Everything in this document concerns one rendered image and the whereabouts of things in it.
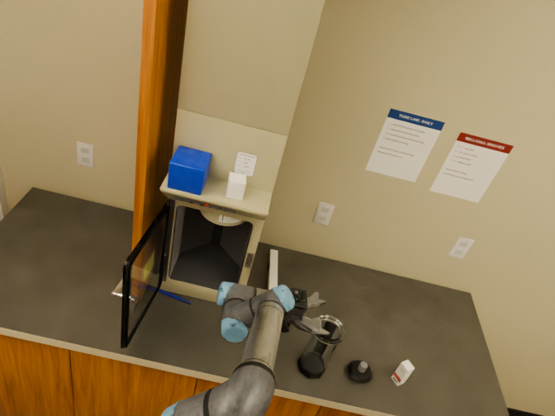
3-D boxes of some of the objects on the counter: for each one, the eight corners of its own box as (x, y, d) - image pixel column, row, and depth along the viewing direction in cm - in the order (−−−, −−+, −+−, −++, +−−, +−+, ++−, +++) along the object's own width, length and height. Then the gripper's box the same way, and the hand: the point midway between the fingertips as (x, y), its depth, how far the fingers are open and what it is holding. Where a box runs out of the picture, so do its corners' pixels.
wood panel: (168, 219, 206) (211, -176, 122) (174, 221, 206) (221, -173, 122) (129, 302, 167) (152, -195, 83) (137, 304, 167) (168, -191, 83)
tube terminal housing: (176, 245, 194) (197, 75, 148) (249, 263, 196) (294, 101, 150) (158, 289, 175) (176, 107, 128) (240, 308, 176) (288, 136, 130)
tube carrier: (322, 351, 168) (340, 314, 155) (329, 378, 160) (349, 342, 147) (294, 352, 165) (310, 314, 152) (301, 379, 157) (318, 342, 144)
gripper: (271, 314, 132) (338, 328, 135) (272, 271, 146) (332, 283, 149) (263, 332, 137) (327, 344, 140) (264, 288, 151) (323, 300, 154)
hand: (325, 319), depth 146 cm, fingers open, 12 cm apart
